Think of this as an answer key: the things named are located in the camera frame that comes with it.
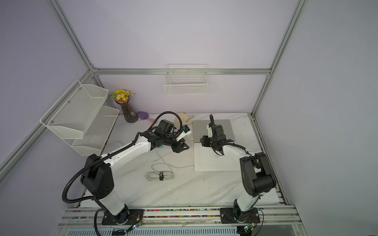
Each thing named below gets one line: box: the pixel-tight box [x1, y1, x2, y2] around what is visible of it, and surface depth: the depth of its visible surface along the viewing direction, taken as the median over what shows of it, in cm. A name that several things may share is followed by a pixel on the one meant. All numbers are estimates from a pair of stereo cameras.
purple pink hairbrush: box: [137, 111, 155, 123], surface depth 121 cm
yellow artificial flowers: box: [109, 89, 134, 104], surface depth 101 cm
